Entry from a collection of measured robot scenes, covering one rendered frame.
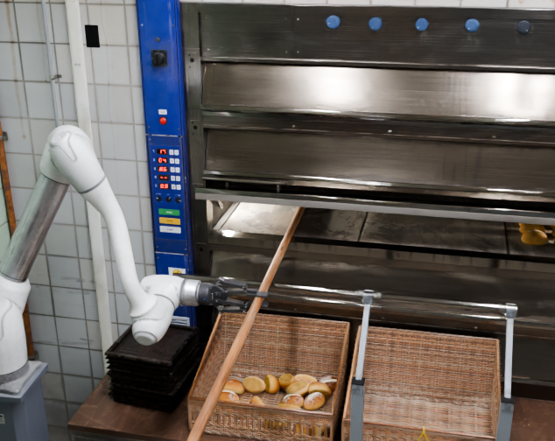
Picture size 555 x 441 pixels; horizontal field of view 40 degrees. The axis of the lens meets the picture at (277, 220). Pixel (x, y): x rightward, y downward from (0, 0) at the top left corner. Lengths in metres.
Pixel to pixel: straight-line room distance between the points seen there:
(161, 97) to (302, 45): 0.58
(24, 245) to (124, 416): 0.86
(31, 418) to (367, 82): 1.64
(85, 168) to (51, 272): 1.19
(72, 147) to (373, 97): 1.10
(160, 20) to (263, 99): 0.48
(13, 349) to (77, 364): 1.17
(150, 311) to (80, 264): 0.99
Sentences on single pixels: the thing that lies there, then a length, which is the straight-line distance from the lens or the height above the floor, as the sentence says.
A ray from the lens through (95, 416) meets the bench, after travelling 3.19.
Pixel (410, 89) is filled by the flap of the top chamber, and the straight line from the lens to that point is 2.84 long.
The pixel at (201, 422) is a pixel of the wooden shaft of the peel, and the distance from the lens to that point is 2.02.
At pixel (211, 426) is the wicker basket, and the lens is 3.00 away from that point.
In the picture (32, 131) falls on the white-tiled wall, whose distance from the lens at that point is 3.34.
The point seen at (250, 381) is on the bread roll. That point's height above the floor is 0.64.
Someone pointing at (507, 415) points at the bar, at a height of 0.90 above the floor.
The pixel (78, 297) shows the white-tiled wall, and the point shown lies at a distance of 3.55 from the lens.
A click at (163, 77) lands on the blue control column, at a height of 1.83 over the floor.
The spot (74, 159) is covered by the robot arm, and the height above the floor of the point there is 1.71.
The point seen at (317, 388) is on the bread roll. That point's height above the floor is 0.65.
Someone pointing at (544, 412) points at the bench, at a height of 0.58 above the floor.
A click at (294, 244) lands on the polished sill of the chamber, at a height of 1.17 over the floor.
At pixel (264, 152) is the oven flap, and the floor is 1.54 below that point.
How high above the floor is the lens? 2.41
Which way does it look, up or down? 22 degrees down
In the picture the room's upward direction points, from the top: straight up
